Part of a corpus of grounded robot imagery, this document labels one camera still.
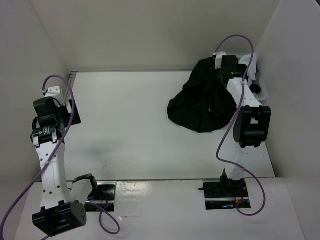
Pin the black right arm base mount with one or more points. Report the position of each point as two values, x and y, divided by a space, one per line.
225 193

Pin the white plastic basket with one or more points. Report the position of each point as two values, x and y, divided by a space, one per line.
255 94

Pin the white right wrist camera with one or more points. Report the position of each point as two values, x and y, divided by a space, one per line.
218 59

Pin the white skirt in basket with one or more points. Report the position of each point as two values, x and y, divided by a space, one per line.
252 71

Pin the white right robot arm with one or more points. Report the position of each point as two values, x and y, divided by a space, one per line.
249 129

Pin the aluminium table edge rail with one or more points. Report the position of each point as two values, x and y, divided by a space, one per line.
158 180

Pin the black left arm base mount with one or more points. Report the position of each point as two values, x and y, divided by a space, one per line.
104 197

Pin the black pleated skirt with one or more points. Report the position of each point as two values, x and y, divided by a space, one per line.
204 105

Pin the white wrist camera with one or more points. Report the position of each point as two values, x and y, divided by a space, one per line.
218 59
54 92

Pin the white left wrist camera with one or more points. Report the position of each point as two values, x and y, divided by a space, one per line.
54 92

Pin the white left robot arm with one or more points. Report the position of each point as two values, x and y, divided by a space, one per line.
61 209

